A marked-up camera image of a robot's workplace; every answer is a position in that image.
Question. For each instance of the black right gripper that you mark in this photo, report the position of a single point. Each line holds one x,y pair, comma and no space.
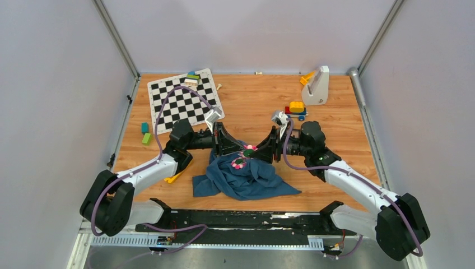
267,147

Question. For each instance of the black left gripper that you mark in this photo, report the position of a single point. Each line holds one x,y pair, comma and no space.
223,143

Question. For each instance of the pink white flower brooch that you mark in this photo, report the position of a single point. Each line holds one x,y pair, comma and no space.
249,149

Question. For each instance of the blue garment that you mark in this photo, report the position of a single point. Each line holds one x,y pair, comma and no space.
257,180

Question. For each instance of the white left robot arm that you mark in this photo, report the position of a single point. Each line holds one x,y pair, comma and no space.
109,204

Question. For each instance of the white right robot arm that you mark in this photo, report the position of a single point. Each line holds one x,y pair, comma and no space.
396,222

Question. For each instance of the colourful toy car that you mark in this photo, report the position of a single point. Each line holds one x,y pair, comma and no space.
296,109

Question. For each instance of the black white checkerboard mat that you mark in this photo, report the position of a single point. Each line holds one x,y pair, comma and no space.
181,104

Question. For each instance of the stacked toy bricks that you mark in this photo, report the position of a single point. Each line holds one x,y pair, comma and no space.
192,79

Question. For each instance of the white wedge stand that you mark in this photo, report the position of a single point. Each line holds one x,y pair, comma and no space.
316,92

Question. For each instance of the green toy block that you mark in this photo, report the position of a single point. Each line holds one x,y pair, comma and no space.
147,138

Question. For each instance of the orange toy piece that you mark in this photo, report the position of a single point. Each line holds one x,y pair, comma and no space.
305,79

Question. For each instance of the teal toy block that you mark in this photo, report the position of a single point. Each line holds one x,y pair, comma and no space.
144,128

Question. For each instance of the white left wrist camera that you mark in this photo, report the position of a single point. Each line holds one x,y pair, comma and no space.
213,115

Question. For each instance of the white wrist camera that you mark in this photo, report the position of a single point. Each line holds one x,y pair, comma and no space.
281,119
213,115

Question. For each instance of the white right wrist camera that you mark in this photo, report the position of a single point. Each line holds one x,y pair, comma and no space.
281,119

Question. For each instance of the yellow plastic frame toy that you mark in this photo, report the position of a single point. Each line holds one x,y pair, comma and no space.
172,179

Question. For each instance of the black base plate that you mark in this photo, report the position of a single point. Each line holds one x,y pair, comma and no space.
258,227

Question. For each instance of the white slotted cable duct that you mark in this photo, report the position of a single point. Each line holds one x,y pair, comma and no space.
158,241

